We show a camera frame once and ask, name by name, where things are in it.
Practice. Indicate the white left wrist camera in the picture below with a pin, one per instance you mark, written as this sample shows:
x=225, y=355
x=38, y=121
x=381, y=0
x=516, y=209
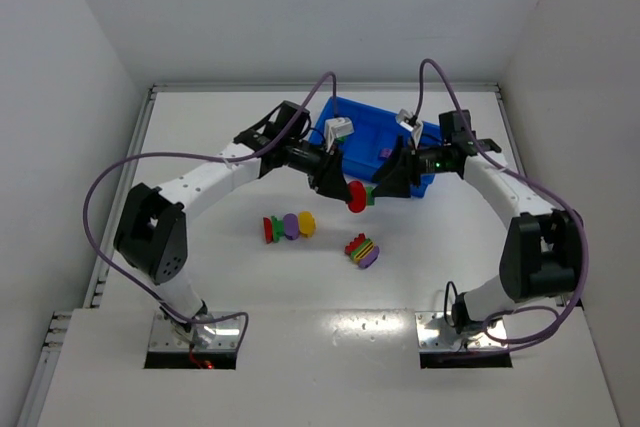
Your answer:
x=336, y=127

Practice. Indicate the red rounded duplo brick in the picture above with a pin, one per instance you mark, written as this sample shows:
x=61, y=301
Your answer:
x=359, y=196

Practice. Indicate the green duplo brick number three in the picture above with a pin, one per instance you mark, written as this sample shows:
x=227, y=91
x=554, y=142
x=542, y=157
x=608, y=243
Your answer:
x=370, y=200

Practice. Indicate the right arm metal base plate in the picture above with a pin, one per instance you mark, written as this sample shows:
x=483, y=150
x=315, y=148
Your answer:
x=436, y=336

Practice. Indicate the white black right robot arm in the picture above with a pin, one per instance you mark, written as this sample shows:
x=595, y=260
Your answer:
x=545, y=253

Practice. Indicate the red half-round brick left cluster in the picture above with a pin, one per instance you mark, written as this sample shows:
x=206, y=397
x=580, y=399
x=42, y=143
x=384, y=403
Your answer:
x=268, y=230

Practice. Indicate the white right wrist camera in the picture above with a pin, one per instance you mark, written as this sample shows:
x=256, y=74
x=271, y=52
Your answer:
x=410, y=122

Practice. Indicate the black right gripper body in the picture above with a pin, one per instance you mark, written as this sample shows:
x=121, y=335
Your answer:
x=405, y=170

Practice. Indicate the purple rounded brick left cluster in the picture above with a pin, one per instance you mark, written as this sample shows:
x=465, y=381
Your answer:
x=291, y=227

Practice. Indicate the purple rounded duplo brick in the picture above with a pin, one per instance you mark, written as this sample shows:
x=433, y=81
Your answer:
x=369, y=258

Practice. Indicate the red stud duplo brick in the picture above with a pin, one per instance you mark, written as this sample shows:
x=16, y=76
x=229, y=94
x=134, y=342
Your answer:
x=355, y=244

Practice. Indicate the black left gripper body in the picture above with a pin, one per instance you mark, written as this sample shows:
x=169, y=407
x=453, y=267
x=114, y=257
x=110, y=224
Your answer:
x=326, y=169

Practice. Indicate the yellow rounded duplo brick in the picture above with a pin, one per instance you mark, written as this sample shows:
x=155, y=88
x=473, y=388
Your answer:
x=307, y=224

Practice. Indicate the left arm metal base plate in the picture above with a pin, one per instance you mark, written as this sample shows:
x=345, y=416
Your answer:
x=221, y=337

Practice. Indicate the blue plastic divided bin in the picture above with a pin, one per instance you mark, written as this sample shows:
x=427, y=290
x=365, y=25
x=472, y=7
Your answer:
x=374, y=129

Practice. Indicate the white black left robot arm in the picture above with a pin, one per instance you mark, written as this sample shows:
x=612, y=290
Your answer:
x=152, y=232

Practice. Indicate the green brick left cluster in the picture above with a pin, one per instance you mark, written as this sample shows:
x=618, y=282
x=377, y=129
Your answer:
x=277, y=229

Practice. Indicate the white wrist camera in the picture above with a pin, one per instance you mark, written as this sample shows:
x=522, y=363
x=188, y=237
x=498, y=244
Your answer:
x=410, y=122
x=336, y=127

